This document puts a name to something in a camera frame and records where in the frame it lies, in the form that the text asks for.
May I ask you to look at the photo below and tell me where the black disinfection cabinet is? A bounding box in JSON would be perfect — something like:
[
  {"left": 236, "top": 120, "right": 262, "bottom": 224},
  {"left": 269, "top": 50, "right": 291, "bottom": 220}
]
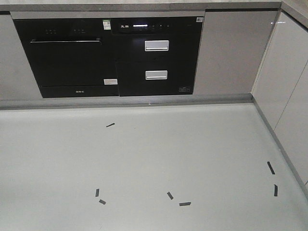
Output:
[{"left": 111, "top": 16, "right": 203, "bottom": 96}]

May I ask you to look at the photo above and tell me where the black built-in dishwasher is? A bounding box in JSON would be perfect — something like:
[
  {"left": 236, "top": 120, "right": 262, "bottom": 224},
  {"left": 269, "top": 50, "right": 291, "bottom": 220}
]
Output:
[{"left": 13, "top": 18, "right": 119, "bottom": 98}]

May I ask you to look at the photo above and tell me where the green energy label sticker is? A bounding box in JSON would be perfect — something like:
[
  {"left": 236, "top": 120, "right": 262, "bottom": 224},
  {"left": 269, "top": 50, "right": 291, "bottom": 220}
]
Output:
[{"left": 103, "top": 20, "right": 111, "bottom": 30}]

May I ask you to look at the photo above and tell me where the grey cabinet door panel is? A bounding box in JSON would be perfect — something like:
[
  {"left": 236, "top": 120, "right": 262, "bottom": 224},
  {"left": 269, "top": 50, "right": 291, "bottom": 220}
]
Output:
[{"left": 193, "top": 11, "right": 277, "bottom": 95}]

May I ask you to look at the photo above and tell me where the white side cabinet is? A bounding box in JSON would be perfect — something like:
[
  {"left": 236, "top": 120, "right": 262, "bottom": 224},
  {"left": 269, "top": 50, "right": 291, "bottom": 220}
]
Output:
[{"left": 252, "top": 12, "right": 308, "bottom": 184}]

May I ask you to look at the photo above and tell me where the lower silver drawer handle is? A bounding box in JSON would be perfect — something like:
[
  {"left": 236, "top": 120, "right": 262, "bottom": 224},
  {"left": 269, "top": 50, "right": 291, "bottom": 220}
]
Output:
[{"left": 145, "top": 70, "right": 168, "bottom": 80}]

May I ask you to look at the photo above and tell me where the silver drawer handle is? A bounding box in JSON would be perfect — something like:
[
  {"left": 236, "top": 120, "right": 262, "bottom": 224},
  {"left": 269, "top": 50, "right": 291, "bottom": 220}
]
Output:
[
  {"left": 145, "top": 70, "right": 168, "bottom": 80},
  {"left": 144, "top": 40, "right": 169, "bottom": 52}
]

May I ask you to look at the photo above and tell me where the upper silver drawer handle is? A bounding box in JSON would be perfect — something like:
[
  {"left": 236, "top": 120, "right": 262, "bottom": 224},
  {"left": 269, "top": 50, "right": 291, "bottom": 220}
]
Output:
[{"left": 144, "top": 40, "right": 169, "bottom": 52}]

